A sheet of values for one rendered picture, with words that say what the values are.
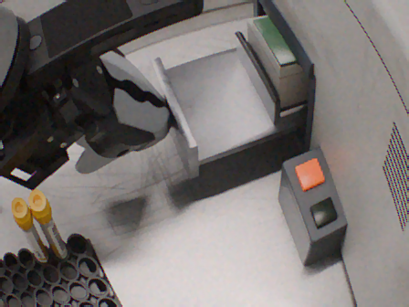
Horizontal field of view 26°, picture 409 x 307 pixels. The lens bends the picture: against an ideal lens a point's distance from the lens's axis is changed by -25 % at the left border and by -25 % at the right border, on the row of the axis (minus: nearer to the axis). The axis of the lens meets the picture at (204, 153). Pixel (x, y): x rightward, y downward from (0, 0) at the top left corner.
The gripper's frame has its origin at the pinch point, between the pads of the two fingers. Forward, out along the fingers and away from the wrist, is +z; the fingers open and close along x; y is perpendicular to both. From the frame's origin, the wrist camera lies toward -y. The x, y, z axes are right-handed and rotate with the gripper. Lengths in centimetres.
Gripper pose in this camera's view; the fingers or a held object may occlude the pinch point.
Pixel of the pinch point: (163, 111)
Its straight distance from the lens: 66.7
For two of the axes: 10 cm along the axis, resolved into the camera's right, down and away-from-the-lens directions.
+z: 4.8, 2.1, 8.6
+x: 3.7, 8.4, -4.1
